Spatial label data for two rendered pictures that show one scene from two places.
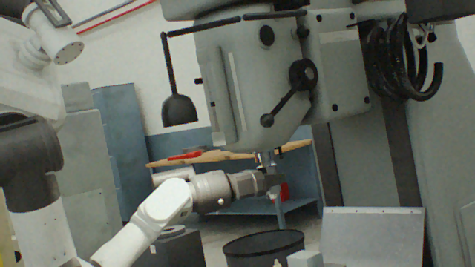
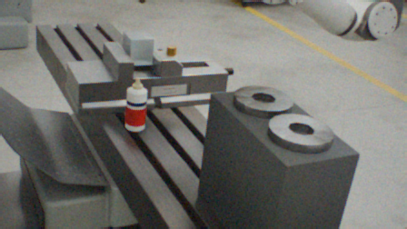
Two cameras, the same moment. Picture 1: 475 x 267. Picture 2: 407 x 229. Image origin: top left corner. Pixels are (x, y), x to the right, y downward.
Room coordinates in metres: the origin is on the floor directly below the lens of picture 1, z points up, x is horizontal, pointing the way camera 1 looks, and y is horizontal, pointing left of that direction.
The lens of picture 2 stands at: (2.36, 0.32, 1.45)
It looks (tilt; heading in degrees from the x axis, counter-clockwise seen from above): 27 degrees down; 193
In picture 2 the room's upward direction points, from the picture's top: 7 degrees clockwise
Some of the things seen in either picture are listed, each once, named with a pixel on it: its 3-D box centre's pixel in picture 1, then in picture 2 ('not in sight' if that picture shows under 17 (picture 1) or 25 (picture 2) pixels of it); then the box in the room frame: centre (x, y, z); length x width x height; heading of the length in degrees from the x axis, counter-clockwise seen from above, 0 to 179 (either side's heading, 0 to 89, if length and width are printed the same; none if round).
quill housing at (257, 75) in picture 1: (251, 78); not in sight; (1.36, -0.06, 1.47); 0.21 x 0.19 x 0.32; 43
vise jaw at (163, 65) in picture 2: not in sight; (160, 57); (1.27, -0.06, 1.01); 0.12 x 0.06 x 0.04; 41
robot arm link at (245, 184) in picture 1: (231, 188); not in sight; (1.33, 0.03, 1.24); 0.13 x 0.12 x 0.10; 18
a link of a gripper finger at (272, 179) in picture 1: (273, 179); not in sight; (1.33, -0.07, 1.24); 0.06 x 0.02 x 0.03; 108
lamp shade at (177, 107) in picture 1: (177, 109); not in sight; (1.19, 0.10, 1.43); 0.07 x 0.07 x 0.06
